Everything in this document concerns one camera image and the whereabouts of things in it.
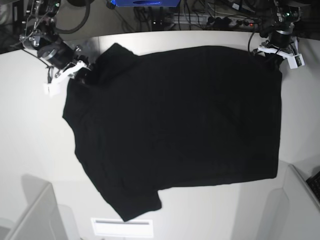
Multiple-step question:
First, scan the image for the white power strip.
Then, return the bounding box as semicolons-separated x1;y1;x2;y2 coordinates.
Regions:
171;14;260;30

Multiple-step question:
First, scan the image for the white bin right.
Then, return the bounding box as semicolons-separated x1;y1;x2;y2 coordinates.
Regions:
256;164;320;240

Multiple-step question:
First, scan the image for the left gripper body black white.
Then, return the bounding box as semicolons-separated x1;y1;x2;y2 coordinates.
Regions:
257;29;305;69

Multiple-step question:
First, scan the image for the black keyboard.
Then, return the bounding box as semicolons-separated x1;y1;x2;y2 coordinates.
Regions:
306;172;320;200

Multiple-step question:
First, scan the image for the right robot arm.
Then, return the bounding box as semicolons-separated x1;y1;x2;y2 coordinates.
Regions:
19;0;91;97

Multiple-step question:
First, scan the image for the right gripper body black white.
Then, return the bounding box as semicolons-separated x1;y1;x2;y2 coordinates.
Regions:
37;42;93;95

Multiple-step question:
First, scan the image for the white bin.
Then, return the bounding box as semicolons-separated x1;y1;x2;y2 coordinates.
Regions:
0;182;81;240
256;164;320;240

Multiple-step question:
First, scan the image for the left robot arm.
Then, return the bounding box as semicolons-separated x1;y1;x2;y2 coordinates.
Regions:
257;0;305;69

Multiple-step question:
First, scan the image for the black T-shirt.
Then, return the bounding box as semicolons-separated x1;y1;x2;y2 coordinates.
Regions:
62;44;283;221

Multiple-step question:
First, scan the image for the white bin left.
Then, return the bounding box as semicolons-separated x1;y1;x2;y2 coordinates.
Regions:
0;182;81;240

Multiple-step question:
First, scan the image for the blue box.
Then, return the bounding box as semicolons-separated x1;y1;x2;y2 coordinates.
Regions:
110;0;180;8

